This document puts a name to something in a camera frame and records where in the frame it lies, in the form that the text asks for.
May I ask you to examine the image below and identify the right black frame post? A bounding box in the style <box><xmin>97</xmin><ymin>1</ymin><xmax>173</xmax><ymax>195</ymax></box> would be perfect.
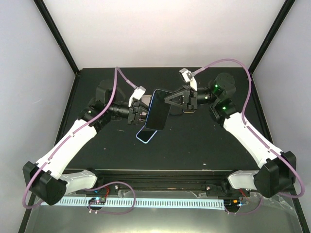
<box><xmin>248</xmin><ymin>0</ymin><xmax>296</xmax><ymax>75</ymax></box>

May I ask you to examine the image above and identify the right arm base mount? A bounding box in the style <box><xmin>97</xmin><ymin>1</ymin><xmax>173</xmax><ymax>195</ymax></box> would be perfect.
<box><xmin>205</xmin><ymin>181</ymin><xmax>250</xmax><ymax>198</ymax></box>

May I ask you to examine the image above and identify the left black frame post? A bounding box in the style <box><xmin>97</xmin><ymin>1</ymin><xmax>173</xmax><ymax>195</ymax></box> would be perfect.
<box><xmin>33</xmin><ymin>0</ymin><xmax>80</xmax><ymax>75</ymax></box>

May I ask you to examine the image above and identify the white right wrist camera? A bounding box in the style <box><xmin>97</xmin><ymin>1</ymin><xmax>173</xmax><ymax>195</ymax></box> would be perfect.
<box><xmin>179</xmin><ymin>68</ymin><xmax>197</xmax><ymax>91</ymax></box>

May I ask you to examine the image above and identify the phone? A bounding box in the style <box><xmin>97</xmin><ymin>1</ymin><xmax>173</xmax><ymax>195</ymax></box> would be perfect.
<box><xmin>145</xmin><ymin>89</ymin><xmax>172</xmax><ymax>131</ymax></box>
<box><xmin>136</xmin><ymin>127</ymin><xmax>157</xmax><ymax>144</ymax></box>
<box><xmin>141</xmin><ymin>95</ymin><xmax>152</xmax><ymax>106</ymax></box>

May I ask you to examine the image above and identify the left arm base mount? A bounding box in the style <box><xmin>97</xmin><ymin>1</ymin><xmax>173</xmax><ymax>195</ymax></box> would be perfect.
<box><xmin>82</xmin><ymin>179</ymin><xmax>121</xmax><ymax>195</ymax></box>

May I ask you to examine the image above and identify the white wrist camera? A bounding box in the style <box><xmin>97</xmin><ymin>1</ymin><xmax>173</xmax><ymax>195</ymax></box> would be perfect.
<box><xmin>128</xmin><ymin>86</ymin><xmax>146</xmax><ymax>107</ymax></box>
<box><xmin>179</xmin><ymin>68</ymin><xmax>197</xmax><ymax>91</ymax></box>

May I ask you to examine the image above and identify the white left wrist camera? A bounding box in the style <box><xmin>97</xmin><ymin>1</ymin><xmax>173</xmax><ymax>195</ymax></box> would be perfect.
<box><xmin>128</xmin><ymin>86</ymin><xmax>146</xmax><ymax>107</ymax></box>

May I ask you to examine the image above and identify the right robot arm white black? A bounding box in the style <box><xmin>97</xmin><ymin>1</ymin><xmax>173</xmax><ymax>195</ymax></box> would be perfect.
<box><xmin>165</xmin><ymin>68</ymin><xmax>296</xmax><ymax>198</ymax></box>

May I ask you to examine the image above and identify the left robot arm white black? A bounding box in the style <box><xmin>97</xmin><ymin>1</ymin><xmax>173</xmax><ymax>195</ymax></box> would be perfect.
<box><xmin>22</xmin><ymin>80</ymin><xmax>148</xmax><ymax>205</ymax></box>

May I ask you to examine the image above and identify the white slotted cable duct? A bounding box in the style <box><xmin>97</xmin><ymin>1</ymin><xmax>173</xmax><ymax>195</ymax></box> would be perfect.
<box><xmin>56</xmin><ymin>197</ymin><xmax>225</xmax><ymax>210</ymax></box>

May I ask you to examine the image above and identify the black frame post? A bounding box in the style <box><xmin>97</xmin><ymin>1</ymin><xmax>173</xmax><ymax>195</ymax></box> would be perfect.
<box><xmin>33</xmin><ymin>0</ymin><xmax>80</xmax><ymax>75</ymax></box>
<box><xmin>248</xmin><ymin>0</ymin><xmax>296</xmax><ymax>75</ymax></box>

